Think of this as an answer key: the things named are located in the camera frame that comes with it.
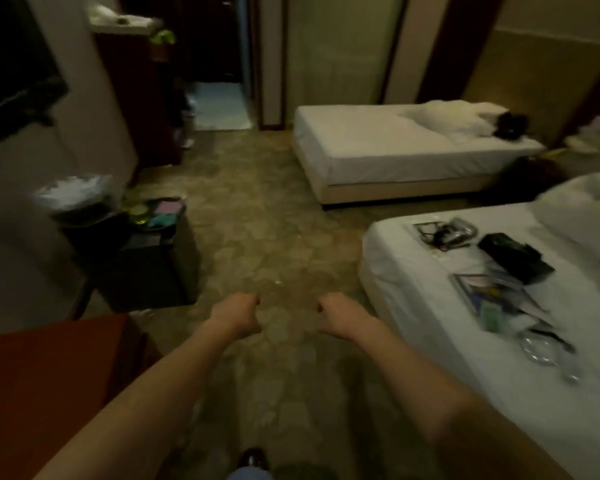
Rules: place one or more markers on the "person's right hand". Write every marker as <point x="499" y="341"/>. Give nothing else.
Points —
<point x="345" y="317"/>

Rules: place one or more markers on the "person's right forearm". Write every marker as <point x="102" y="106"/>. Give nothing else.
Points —
<point x="460" y="405"/>

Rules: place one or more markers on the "purple desk calendar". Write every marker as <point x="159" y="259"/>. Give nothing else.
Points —
<point x="470" y="287"/>

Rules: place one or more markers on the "dark red headboard panel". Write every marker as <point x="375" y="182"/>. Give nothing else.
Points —
<point x="460" y="45"/>

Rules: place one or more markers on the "white bed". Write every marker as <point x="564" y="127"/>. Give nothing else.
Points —
<point x="580" y="395"/>
<point x="380" y="145"/>

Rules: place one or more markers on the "black television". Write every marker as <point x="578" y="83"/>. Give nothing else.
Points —
<point x="15" y="65"/>

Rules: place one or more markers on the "yellow green spray bottle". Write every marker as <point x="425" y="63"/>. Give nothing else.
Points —
<point x="135" y="208"/>

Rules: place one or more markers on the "reddish wooden desk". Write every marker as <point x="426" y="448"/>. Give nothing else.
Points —
<point x="40" y="395"/>

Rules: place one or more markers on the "dark wooden wardrobe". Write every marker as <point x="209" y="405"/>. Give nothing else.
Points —
<point x="140" y="95"/>

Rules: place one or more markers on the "white paper scraps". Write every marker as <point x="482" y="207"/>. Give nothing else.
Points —
<point x="75" y="190"/>

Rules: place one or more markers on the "white tote bag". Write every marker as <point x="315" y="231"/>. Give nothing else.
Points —
<point x="595" y="137"/>

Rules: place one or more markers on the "black tissue box green label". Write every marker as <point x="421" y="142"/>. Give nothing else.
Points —
<point x="515" y="257"/>

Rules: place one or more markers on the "person's black shoe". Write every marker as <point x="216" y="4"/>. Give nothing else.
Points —
<point x="253" y="458"/>

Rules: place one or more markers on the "rumpled white duvet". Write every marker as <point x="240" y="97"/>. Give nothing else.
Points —
<point x="585" y="215"/>

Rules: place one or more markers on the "trash bin with clear bag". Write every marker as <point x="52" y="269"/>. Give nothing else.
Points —
<point x="75" y="200"/>

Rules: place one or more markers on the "teal cleaning cloth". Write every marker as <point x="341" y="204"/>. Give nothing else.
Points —
<point x="160" y="220"/>

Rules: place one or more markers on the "person's left forearm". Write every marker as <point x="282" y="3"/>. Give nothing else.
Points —
<point x="130" y="415"/>

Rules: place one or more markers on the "dark wooden nightstand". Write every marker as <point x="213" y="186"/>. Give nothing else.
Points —
<point x="530" y="180"/>

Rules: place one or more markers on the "black bag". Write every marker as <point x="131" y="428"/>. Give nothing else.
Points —
<point x="512" y="125"/>

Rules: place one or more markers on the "pink cleaning cloth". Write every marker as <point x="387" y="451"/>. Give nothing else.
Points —
<point x="168" y="205"/>

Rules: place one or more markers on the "black low cabinet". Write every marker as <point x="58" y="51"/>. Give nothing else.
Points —
<point x="150" y="265"/>

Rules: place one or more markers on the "person's blue trousers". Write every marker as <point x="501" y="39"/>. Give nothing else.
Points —
<point x="250" y="474"/>

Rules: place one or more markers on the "person's left hand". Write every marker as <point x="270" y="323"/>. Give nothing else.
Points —
<point x="235" y="315"/>

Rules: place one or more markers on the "silver hair dryer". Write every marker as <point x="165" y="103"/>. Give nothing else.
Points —
<point x="450" y="233"/>

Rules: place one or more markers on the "clear glass ashtray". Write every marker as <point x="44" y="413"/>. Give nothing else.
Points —
<point x="547" y="348"/>

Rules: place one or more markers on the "white pillow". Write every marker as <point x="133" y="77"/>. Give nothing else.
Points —
<point x="450" y="117"/>

